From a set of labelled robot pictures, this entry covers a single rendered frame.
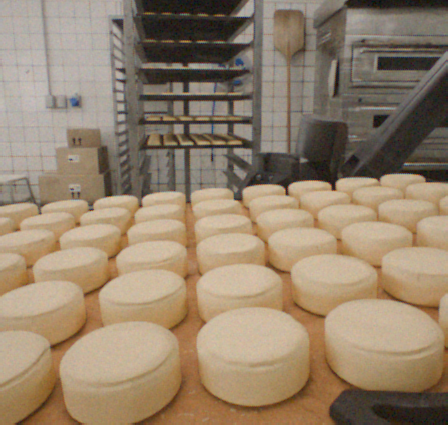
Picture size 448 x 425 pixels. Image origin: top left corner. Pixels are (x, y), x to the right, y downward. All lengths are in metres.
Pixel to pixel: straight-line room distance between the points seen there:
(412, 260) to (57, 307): 0.21
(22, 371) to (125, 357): 0.04
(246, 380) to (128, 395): 0.05
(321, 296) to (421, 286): 0.06
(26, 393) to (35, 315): 0.05
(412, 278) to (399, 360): 0.08
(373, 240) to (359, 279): 0.07
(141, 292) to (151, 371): 0.07
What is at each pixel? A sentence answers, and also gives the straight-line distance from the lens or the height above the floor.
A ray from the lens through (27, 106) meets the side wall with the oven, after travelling 4.75.
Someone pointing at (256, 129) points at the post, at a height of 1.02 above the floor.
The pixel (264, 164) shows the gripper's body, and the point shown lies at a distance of 0.59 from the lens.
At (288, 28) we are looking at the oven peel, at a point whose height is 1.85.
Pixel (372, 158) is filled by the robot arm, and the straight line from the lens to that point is 0.65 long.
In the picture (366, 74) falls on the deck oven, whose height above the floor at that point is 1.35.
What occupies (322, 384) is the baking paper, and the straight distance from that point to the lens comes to 0.20.
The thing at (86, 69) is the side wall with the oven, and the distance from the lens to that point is 4.56.
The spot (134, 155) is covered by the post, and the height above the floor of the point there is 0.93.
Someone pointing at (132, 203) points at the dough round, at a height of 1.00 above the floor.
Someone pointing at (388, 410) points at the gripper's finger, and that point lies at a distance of 0.18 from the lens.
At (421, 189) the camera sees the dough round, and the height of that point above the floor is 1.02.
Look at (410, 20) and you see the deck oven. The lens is 3.76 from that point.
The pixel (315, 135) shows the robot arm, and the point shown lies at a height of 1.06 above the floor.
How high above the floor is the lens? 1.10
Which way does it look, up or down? 13 degrees down
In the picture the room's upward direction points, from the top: straight up
